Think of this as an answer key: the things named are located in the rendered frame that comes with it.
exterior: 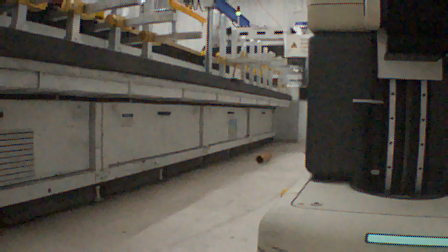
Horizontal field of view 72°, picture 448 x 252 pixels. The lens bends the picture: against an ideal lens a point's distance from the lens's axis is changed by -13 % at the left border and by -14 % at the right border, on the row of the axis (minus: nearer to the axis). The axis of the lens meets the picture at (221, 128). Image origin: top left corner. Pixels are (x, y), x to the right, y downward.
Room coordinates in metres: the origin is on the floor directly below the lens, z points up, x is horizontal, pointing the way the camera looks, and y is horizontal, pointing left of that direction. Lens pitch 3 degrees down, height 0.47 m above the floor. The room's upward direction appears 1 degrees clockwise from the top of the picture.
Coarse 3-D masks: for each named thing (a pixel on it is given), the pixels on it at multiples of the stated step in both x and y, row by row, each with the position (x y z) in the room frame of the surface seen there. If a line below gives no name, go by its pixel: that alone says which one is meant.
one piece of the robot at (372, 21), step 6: (366, 0) 0.62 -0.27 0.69; (372, 0) 0.61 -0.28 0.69; (378, 0) 0.61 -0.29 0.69; (366, 6) 0.63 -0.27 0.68; (372, 6) 0.62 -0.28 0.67; (378, 6) 0.61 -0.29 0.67; (366, 12) 0.63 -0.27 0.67; (372, 12) 0.62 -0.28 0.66; (378, 12) 0.62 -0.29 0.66; (366, 18) 0.64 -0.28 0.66; (372, 18) 0.63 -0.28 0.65; (378, 18) 0.63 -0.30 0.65; (366, 24) 0.67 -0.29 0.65; (372, 24) 0.65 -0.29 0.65; (378, 24) 0.64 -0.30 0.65
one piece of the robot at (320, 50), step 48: (336, 0) 0.91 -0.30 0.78; (336, 48) 0.91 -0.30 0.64; (336, 96) 0.91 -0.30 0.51; (384, 96) 0.83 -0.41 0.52; (432, 96) 0.81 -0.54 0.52; (336, 144) 0.91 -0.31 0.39; (384, 144) 0.82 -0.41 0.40; (432, 144) 0.81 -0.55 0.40; (384, 192) 0.81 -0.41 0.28; (432, 192) 0.78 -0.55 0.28
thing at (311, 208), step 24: (288, 192) 0.83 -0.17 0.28; (312, 192) 0.80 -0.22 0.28; (336, 192) 0.80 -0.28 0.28; (360, 192) 0.80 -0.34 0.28; (264, 216) 0.68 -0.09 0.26; (288, 216) 0.65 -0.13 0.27; (312, 216) 0.63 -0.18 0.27; (336, 216) 0.62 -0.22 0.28; (360, 216) 0.61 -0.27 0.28; (384, 216) 0.60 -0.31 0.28; (408, 216) 0.59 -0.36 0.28; (432, 216) 0.58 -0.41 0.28; (264, 240) 0.65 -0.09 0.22; (288, 240) 0.63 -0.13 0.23; (312, 240) 0.61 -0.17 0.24; (336, 240) 0.59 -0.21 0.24; (360, 240) 0.58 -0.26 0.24; (384, 240) 0.55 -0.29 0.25; (408, 240) 0.54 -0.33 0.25; (432, 240) 0.52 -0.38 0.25
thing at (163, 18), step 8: (144, 16) 1.40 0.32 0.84; (152, 16) 1.39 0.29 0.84; (160, 16) 1.37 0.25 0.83; (168, 16) 1.36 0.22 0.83; (176, 16) 1.38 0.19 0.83; (96, 24) 1.49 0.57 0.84; (104, 24) 1.48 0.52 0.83; (128, 24) 1.43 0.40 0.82; (136, 24) 1.42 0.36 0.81; (144, 24) 1.43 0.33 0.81
